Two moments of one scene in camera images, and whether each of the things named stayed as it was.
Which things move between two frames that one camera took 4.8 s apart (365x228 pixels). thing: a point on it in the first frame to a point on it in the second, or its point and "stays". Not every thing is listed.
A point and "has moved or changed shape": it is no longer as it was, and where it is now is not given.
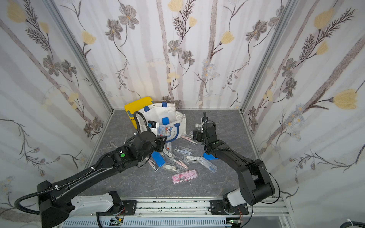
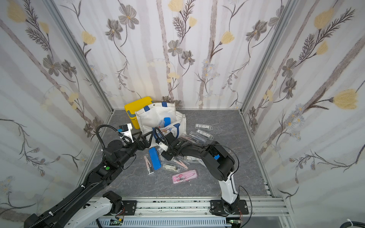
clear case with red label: x=161 y=130 to x=161 y=124
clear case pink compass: x=152 y=163 has moved or changed shape
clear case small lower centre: x=171 y=168 stays
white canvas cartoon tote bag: x=166 y=114 stays
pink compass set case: x=184 y=176 stays
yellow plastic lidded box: x=132 y=108 stays
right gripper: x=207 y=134 to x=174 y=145
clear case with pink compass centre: x=181 y=163 stays
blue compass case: x=165 y=120 stays
